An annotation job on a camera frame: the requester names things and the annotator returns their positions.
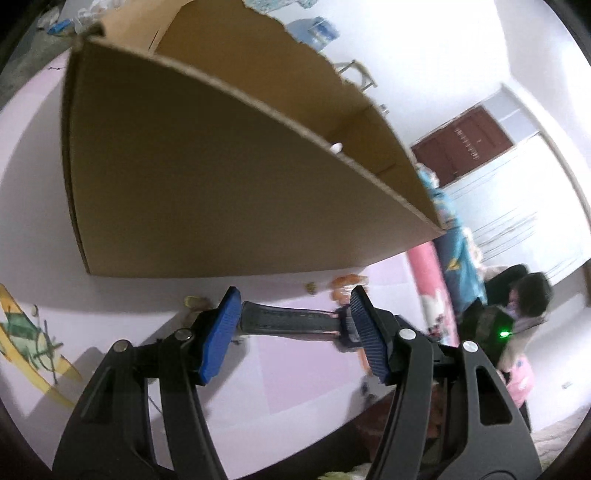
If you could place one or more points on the small blue packet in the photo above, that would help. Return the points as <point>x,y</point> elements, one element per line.
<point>61,27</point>

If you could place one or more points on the black wristwatch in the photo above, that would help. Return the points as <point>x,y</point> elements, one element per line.
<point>286,321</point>

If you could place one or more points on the teal patterned wall cloth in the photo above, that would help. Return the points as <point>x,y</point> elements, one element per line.
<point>268,4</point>

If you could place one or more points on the wooden chair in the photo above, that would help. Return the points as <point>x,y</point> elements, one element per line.
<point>355,69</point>

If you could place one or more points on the green fuzzy cloth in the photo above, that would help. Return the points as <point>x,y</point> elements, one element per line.
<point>344,474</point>

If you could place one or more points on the brown cardboard box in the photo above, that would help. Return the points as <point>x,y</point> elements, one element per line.
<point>207,184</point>

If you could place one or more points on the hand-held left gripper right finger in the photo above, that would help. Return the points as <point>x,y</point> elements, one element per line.
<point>369,341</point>

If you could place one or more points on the gold butterfly charm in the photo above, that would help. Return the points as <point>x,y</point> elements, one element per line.
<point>311,289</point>

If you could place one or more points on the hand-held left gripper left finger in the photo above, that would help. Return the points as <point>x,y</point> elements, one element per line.
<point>221,337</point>

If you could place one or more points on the water dispenser with blue jug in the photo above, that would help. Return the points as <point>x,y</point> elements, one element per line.
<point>321,30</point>

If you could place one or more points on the blue printed blanket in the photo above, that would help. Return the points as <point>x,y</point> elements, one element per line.
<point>457,258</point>

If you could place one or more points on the brown wooden door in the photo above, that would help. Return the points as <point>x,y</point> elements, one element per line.
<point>461,147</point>

